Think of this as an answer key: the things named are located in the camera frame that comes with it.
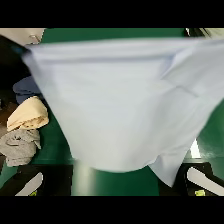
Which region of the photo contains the cream garment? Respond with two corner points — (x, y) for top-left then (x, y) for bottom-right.
(6, 95), (50, 132)

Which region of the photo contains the light blue shirt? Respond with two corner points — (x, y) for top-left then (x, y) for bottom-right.
(21, 37), (224, 188)

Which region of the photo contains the grey garment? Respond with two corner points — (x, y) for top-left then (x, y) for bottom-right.
(0, 127), (42, 168)

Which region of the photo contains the blue garment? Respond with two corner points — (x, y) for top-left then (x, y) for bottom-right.
(12, 75), (44, 105)

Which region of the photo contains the silver frame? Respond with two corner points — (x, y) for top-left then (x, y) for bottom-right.
(71, 159), (98, 197)

